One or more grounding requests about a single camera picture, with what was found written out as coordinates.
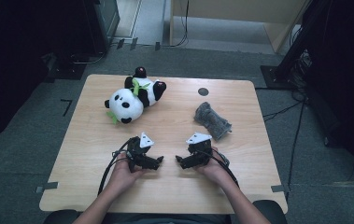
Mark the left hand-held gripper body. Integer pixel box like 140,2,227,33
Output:
126,132,155,173

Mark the hand-held gripper cable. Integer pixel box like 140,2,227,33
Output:
196,148,240,189
97,137,135,196

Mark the person's grey shirt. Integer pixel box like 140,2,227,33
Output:
108,213,232,224

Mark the person's right hand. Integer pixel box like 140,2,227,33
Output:
196,148,234,188

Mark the bundle of cables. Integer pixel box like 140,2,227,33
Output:
290,50,313,101

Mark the person's left hand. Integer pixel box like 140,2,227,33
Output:
110,152,148,193

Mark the black equipment cabinet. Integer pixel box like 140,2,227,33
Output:
84,0,121,55

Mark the black metal stand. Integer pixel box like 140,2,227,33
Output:
260,0,332,91

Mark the black flat base plate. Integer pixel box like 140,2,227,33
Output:
45,62,87,81

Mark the dark curtain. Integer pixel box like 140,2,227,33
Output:
302,0,354,185
0,0,94,147

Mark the light wooden desk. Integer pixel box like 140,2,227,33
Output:
168,0,309,54

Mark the black hanging cable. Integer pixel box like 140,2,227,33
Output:
162,0,190,49

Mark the black looped floor cable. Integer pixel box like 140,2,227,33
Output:
70,50,107,65

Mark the black chair armrest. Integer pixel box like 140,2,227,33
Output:
252,200,289,224
43,209,82,224

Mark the grey fluffy cloth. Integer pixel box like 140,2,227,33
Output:
193,101,233,142

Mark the right hand-held gripper cable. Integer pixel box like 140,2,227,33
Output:
196,148,240,189

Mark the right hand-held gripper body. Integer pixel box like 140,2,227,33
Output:
185,132,213,167

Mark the short black floor cable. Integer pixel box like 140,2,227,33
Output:
262,102,304,122

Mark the left hand-held gripper cable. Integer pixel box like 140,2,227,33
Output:
97,137,135,196

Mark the panda plush toy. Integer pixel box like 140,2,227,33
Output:
104,66,168,125

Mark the long black floor cable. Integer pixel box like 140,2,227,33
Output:
286,101,306,192

